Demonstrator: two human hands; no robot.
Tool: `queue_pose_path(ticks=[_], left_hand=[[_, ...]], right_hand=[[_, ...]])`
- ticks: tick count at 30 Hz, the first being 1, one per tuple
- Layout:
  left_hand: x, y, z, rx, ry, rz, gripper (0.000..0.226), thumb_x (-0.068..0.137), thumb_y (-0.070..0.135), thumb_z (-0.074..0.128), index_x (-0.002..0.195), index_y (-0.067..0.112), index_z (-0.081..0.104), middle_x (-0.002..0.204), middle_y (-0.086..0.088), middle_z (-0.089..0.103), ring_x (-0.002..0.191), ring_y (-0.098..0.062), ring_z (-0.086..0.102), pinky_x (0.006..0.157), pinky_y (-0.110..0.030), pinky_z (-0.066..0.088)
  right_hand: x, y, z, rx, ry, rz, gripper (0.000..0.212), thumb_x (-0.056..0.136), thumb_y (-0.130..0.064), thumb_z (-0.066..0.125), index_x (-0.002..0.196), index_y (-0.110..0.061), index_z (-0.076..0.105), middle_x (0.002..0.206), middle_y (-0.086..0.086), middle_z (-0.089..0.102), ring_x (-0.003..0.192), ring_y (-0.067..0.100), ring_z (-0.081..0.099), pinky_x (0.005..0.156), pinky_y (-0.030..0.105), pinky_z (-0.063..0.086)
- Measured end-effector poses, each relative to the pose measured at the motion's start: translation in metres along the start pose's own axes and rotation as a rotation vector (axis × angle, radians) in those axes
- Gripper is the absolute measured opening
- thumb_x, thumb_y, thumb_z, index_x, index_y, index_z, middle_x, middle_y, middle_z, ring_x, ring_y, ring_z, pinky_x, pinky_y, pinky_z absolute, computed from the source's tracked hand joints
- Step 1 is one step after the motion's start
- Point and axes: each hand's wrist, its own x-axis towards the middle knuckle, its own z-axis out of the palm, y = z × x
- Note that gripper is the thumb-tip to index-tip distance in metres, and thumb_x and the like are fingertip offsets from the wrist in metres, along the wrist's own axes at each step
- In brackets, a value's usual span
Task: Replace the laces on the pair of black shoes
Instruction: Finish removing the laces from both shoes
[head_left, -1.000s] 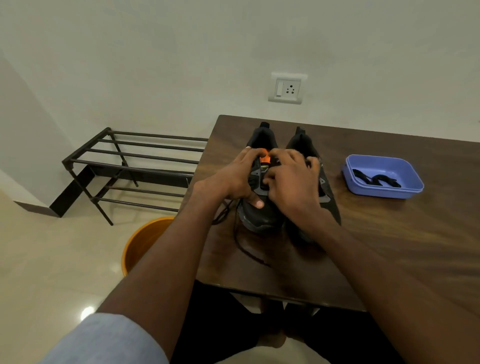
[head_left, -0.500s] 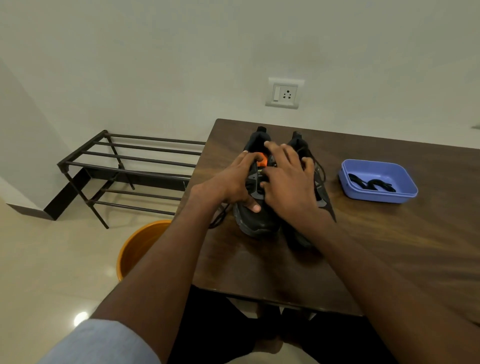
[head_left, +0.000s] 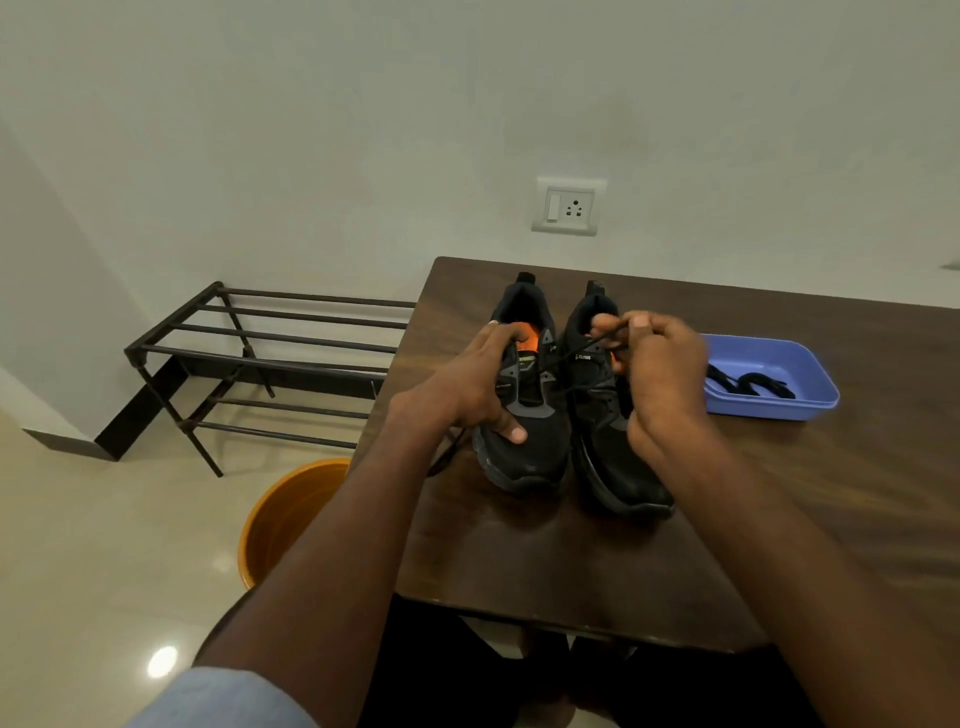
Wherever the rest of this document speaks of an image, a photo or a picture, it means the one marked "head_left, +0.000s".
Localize person's right hand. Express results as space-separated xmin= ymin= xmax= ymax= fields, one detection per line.
xmin=588 ymin=309 xmax=721 ymax=466

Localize person's left hand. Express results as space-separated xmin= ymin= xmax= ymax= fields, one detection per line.
xmin=386 ymin=321 xmax=535 ymax=445

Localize black sneaker orange lining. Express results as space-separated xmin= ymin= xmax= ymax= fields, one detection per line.
xmin=471 ymin=271 xmax=575 ymax=495
xmin=561 ymin=279 xmax=676 ymax=519

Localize black shoelace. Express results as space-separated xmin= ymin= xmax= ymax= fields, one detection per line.
xmin=426 ymin=322 xmax=631 ymax=478
xmin=705 ymin=363 xmax=798 ymax=401

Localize person's left forearm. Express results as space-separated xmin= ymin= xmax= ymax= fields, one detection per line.
xmin=193 ymin=397 xmax=483 ymax=728

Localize person's right forearm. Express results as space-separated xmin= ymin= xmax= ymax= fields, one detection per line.
xmin=626 ymin=417 xmax=960 ymax=728

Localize blue plastic tray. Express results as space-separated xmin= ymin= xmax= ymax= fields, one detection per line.
xmin=697 ymin=333 xmax=841 ymax=423

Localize orange plastic bucket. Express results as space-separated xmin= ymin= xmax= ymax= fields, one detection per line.
xmin=237 ymin=458 xmax=354 ymax=591

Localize person's black trousers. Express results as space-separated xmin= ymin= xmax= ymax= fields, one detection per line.
xmin=360 ymin=596 xmax=826 ymax=728

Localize black metal shoe rack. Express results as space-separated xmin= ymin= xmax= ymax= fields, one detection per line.
xmin=123 ymin=281 xmax=417 ymax=479

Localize light blue shirt sleeve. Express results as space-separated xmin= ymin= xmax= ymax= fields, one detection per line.
xmin=123 ymin=667 xmax=320 ymax=728

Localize white wall socket switch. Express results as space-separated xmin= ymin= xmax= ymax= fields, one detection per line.
xmin=531 ymin=176 xmax=609 ymax=237

